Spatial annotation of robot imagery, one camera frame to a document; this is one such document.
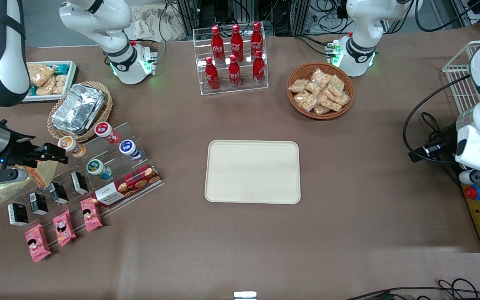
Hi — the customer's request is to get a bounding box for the red cola bottle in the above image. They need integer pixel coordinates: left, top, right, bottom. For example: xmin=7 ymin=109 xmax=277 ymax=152
xmin=228 ymin=55 xmax=242 ymax=88
xmin=211 ymin=26 xmax=225 ymax=64
xmin=205 ymin=57 xmax=220 ymax=91
xmin=252 ymin=50 xmax=266 ymax=85
xmin=250 ymin=22 xmax=264 ymax=57
xmin=230 ymin=24 xmax=244 ymax=62

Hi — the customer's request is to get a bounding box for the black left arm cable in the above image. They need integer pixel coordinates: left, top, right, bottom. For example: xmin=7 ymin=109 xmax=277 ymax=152
xmin=402 ymin=75 xmax=474 ymax=164

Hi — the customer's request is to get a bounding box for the red lid yogurt cup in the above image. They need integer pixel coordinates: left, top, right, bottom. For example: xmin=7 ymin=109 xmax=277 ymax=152
xmin=95 ymin=122 xmax=120 ymax=145

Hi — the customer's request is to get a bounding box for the silver foil container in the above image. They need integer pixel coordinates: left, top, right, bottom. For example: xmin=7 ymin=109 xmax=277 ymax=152
xmin=52 ymin=83 xmax=107 ymax=135

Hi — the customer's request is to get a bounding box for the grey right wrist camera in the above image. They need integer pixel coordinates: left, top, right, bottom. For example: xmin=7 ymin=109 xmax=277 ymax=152
xmin=0 ymin=167 xmax=30 ymax=187

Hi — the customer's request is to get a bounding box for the oval light wicker basket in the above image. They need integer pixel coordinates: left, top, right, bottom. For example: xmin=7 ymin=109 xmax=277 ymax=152
xmin=47 ymin=81 xmax=113 ymax=143

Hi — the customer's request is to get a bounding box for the black floor cable bundle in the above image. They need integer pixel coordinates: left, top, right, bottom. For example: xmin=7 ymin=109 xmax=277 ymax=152
xmin=344 ymin=278 xmax=480 ymax=300

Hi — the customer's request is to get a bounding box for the large bagged rice cracker pack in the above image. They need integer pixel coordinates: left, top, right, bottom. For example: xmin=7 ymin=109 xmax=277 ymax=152
xmin=27 ymin=64 xmax=55 ymax=87

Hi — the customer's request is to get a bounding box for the wrapped sandwich with orange filling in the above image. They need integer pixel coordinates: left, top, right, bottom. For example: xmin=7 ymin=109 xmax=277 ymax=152
xmin=17 ymin=160 xmax=60 ymax=188

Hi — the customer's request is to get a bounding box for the round brown wicker basket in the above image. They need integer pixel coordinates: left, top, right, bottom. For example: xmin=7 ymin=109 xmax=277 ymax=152
xmin=287 ymin=62 xmax=355 ymax=120

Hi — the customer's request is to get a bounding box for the blue lid yogurt cup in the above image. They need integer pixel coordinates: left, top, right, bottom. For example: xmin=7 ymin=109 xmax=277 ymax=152
xmin=119 ymin=140 xmax=143 ymax=161

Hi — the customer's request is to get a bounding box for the red plaid cookie box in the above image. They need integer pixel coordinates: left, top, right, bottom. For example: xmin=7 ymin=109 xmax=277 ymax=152
xmin=92 ymin=165 xmax=162 ymax=208

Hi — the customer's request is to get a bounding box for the clear acrylic tiered stand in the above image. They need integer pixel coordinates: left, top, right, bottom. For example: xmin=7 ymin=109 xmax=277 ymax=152
xmin=0 ymin=122 xmax=164 ymax=235

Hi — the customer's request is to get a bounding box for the pink snack packet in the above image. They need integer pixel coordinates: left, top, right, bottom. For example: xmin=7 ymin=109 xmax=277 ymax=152
xmin=53 ymin=210 xmax=77 ymax=248
xmin=80 ymin=198 xmax=103 ymax=233
xmin=25 ymin=224 xmax=52 ymax=263

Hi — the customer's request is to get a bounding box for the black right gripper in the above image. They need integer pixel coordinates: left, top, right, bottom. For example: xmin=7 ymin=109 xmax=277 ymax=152
xmin=0 ymin=120 xmax=68 ymax=168

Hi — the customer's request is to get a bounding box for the green lid yogurt cup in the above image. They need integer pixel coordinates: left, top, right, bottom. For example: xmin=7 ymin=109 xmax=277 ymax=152
xmin=87 ymin=159 xmax=113 ymax=181

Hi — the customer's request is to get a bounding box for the sandwich with green filling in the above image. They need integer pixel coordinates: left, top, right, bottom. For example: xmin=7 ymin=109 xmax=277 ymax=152
xmin=0 ymin=179 xmax=29 ymax=205

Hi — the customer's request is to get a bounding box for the clear acrylic bottle rack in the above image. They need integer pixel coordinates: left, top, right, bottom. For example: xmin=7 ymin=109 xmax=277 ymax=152
xmin=193 ymin=24 xmax=269 ymax=96

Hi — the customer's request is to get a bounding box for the beige rectangular tray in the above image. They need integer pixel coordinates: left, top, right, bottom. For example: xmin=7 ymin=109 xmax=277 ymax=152
xmin=205 ymin=140 xmax=301 ymax=205

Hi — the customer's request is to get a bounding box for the white rectangular snack bin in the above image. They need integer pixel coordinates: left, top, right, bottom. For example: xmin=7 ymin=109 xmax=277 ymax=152
xmin=22 ymin=61 xmax=78 ymax=103

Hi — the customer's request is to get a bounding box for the white wire rack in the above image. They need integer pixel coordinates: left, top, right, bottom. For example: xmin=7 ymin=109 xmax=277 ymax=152
xmin=442 ymin=40 xmax=480 ymax=115

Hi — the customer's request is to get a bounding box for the crumpled beige paper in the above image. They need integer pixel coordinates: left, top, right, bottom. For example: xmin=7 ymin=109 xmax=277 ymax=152
xmin=131 ymin=6 xmax=187 ymax=42

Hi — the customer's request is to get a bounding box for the small black carton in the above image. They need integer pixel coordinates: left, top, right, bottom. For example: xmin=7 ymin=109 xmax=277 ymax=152
xmin=8 ymin=203 xmax=29 ymax=227
xmin=71 ymin=172 xmax=90 ymax=195
xmin=29 ymin=192 xmax=49 ymax=216
xmin=48 ymin=182 xmax=70 ymax=205

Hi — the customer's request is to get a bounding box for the orange lid yogurt cup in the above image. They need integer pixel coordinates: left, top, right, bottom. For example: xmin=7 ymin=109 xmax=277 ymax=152
xmin=58 ymin=136 xmax=87 ymax=158

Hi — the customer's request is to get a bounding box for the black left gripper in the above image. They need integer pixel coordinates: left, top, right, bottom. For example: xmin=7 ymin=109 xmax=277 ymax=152
xmin=408 ymin=124 xmax=460 ymax=163

